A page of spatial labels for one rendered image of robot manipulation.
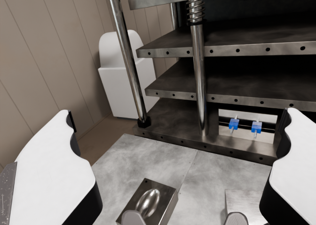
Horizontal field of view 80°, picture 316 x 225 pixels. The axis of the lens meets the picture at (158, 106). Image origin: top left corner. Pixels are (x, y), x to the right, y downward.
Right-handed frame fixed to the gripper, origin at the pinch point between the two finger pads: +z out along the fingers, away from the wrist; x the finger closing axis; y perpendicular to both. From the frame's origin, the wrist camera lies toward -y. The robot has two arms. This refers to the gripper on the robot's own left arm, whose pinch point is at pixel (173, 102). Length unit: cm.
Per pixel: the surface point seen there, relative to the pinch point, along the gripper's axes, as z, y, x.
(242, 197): 29, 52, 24
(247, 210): 25, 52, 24
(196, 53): 78, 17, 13
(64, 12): 249, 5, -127
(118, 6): 94, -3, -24
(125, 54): 94, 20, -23
